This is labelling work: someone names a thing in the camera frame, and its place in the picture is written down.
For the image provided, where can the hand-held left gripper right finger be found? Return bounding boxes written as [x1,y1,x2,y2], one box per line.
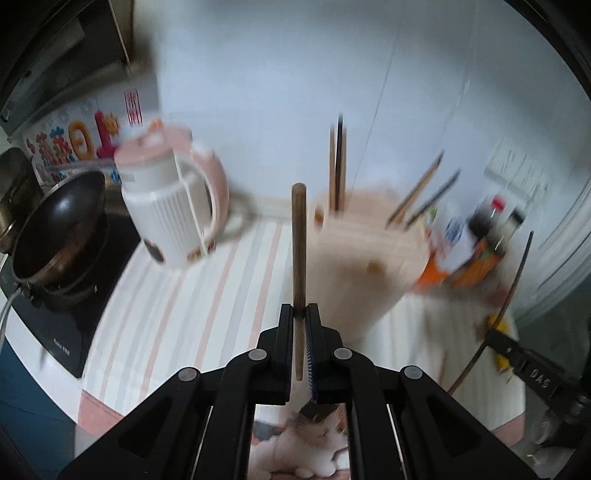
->
[305,303,540,480]

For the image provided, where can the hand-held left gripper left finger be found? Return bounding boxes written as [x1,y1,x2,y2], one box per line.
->
[58,304,297,480]

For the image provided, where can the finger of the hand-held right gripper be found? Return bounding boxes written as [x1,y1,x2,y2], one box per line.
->
[485,329,566,414]

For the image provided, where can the dark chopstick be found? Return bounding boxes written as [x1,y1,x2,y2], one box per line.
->
[335,113,347,210]
[448,231,535,395]
[405,170,461,227]

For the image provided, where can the light wooden chopstick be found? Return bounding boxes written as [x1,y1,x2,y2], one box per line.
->
[388,152,445,227]
[291,183,308,381]

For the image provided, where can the beige round utensil holder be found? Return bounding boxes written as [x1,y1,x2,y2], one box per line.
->
[307,187,432,342]

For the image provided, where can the striped cat print tablecloth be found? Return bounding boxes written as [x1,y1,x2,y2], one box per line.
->
[78,217,527,480]

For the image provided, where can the dark soy sauce bottle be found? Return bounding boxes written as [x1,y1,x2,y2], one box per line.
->
[455,196,513,289]

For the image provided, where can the orange packet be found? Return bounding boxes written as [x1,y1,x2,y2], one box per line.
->
[413,258,451,291]

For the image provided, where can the white packet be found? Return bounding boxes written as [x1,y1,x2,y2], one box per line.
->
[434,205,478,273]

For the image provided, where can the pink white electric kettle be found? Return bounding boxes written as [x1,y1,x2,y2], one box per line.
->
[113,119,230,268]

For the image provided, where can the black induction cooktop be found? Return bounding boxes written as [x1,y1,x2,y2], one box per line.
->
[0,212,141,379]

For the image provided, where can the black frying pan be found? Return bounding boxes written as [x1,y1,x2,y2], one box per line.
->
[0,171,109,342]

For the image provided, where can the blue cabinet front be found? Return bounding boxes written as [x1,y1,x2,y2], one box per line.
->
[0,342,81,467]

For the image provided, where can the metal pot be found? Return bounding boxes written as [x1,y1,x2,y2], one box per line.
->
[0,148,42,254]

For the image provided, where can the wooden cabinet panel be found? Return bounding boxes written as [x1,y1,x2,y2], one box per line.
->
[108,0,139,77]

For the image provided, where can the range hood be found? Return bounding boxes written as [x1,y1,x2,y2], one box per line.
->
[0,0,130,134]

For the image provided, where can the white wall socket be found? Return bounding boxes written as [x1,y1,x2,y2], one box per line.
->
[485,138,520,178]
[510,154,541,190]
[531,171,555,199]

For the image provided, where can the red stamped wall label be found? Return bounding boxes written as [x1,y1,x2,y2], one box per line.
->
[124,89,143,126]

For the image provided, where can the colourful wall sticker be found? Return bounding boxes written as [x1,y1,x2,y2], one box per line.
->
[22,104,127,190]

